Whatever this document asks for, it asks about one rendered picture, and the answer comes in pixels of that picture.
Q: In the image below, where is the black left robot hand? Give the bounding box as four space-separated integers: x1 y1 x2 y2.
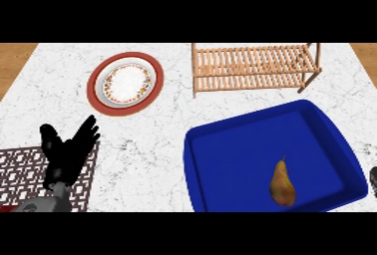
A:
38 115 102 191

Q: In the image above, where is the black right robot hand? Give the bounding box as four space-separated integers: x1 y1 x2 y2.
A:
368 166 377 199

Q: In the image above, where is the blue rectangular tray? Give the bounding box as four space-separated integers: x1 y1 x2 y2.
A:
183 99 370 213

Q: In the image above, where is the wooden tiered shelf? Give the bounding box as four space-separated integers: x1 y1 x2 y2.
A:
189 43 324 100

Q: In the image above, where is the brown lattice placemat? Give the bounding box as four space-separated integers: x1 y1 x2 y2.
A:
0 140 102 213

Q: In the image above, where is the brown pear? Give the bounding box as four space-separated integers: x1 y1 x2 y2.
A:
268 154 297 207

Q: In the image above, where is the red-rimmed patterned plate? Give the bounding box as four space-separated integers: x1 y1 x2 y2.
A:
86 51 166 118

